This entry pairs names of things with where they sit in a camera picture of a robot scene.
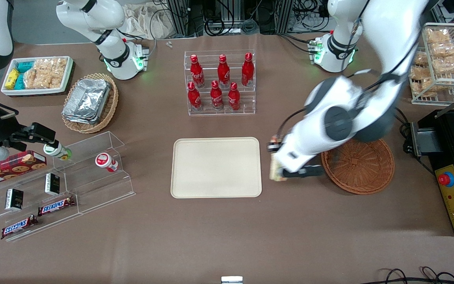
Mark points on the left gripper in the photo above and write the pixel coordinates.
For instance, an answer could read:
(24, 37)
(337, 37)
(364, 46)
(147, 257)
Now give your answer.
(273, 147)

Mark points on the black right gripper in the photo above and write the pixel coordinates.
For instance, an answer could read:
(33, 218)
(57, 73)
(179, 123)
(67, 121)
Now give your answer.
(14, 136)

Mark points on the triangle sandwich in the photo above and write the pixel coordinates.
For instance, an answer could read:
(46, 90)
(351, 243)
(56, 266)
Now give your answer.
(277, 169)

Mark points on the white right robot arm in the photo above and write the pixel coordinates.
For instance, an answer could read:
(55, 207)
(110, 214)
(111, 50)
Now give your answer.
(108, 23)

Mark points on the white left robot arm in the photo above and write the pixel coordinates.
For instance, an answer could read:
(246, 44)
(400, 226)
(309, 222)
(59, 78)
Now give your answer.
(369, 114)

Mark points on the white rectangular snack tray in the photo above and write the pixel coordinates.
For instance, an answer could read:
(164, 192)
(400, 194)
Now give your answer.
(38, 91)

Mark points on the beige plastic tray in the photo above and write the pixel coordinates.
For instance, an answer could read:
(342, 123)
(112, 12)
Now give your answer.
(216, 167)

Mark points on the light oval wicker basket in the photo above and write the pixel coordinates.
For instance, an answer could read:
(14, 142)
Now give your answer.
(108, 110)

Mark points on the brown round wicker basket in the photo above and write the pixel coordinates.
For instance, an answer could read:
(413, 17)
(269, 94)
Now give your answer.
(361, 171)

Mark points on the small green drink bottle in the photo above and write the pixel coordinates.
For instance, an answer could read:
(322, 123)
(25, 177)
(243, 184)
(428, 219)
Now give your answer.
(57, 151)

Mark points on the red tartan cookie box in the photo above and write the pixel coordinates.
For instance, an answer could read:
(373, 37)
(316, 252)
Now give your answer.
(10, 167)

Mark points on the clear acrylic bottle rack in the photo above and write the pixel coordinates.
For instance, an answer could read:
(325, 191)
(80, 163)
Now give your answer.
(246, 106)

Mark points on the small black box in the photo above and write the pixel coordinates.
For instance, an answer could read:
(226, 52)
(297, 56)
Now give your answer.
(14, 199)
(53, 184)

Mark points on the teal snack pack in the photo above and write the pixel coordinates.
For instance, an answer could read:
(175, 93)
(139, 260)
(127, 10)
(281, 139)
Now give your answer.
(19, 82)
(25, 67)

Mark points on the clear rice cracker pack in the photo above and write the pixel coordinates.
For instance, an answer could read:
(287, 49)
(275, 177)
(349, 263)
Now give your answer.
(49, 80)
(30, 79)
(51, 65)

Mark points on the stacked aluminium foil trays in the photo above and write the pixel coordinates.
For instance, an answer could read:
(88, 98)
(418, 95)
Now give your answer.
(87, 100)

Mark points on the yellow snack pack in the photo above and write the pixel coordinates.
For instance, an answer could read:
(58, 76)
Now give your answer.
(12, 79)

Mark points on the red cola bottle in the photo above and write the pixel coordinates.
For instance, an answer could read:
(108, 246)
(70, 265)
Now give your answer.
(233, 98)
(197, 73)
(247, 71)
(223, 73)
(216, 96)
(194, 98)

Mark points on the snickers chocolate bar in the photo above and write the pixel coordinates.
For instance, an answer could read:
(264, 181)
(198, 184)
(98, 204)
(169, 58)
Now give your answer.
(55, 206)
(18, 227)

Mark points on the small red white bottle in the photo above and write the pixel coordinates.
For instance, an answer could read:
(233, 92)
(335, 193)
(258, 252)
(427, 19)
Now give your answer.
(106, 161)

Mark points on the clear acrylic stepped shelf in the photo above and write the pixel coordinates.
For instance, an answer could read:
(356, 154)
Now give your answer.
(93, 185)

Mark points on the white cloth bag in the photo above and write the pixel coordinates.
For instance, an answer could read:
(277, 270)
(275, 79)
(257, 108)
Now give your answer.
(144, 21)

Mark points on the bagged cracker snack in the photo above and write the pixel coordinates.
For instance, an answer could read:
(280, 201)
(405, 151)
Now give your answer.
(449, 64)
(427, 86)
(419, 73)
(444, 49)
(421, 59)
(438, 35)

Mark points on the black appliance base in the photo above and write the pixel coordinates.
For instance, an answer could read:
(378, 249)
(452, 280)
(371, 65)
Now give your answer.
(447, 138)

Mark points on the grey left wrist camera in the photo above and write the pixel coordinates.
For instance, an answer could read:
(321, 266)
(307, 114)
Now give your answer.
(304, 172)

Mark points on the aluminium frame post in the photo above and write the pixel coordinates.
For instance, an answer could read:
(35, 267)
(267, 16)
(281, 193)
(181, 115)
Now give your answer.
(285, 15)
(179, 17)

